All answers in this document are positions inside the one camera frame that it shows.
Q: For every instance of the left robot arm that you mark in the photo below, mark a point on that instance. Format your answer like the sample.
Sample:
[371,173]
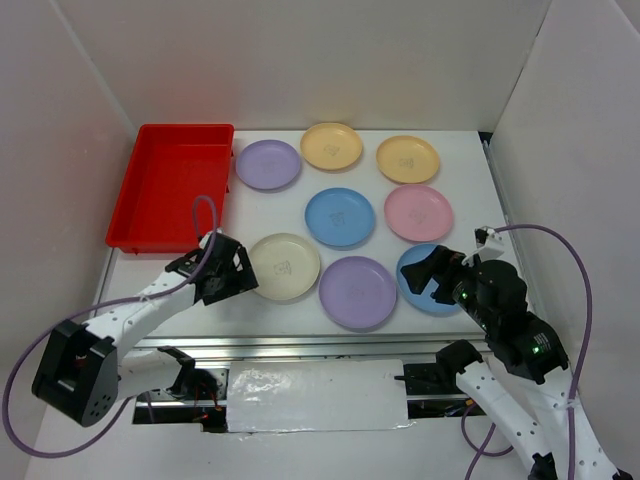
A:
[86,368]

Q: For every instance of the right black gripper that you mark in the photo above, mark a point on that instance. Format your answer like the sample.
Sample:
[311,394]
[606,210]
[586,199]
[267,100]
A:
[441,260]

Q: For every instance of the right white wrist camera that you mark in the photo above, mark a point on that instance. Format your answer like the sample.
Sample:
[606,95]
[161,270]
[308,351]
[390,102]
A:
[489,244]

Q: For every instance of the purple plate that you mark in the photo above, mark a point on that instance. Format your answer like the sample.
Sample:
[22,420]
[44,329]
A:
[357,293]
[268,165]

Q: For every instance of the yellow plate back centre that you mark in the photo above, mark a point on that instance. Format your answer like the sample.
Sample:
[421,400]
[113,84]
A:
[331,146]

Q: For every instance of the cream plate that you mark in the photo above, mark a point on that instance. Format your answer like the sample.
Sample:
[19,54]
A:
[286,266]

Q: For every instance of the aluminium rail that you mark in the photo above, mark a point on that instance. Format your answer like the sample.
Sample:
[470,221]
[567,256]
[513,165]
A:
[298,348]

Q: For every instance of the yellow plate back right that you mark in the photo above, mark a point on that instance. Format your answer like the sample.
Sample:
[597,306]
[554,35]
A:
[406,159]

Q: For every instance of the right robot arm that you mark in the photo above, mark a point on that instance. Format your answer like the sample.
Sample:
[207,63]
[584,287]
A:
[553,437]

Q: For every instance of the pink plate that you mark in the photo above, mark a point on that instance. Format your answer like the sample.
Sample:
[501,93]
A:
[418,213]

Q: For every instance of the white taped cover panel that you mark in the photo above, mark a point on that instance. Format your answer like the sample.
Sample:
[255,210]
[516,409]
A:
[316,396]

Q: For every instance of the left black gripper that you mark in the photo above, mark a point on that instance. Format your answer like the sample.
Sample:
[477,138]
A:
[243,280]

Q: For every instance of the blue plate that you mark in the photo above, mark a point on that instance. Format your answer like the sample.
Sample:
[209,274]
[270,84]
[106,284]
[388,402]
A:
[423,302]
[339,217]

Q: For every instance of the red plastic bin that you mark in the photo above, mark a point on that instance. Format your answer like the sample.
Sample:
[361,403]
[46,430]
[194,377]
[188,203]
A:
[170,165]

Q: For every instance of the yellow plate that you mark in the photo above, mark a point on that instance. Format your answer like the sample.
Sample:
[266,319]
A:
[406,159]
[331,146]

